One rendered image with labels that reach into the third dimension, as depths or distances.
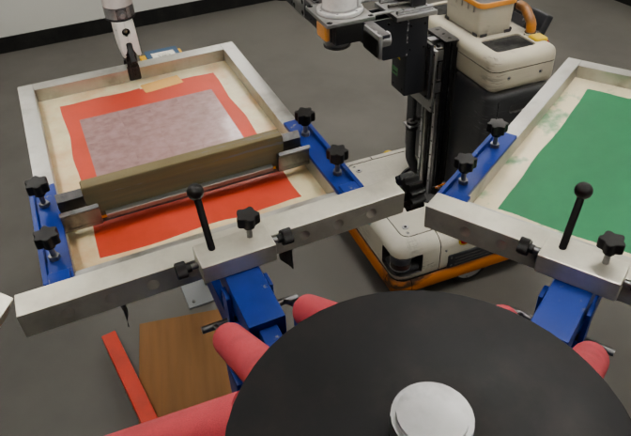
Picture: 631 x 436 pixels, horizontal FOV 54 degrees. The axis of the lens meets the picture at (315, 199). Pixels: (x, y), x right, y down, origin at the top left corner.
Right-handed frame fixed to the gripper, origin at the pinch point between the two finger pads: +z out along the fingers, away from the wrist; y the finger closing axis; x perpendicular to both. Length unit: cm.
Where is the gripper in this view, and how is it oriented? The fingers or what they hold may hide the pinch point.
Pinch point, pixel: (132, 69)
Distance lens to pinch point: 179.9
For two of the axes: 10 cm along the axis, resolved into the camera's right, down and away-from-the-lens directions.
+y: -4.2, -5.7, 7.1
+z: 0.2, 7.7, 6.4
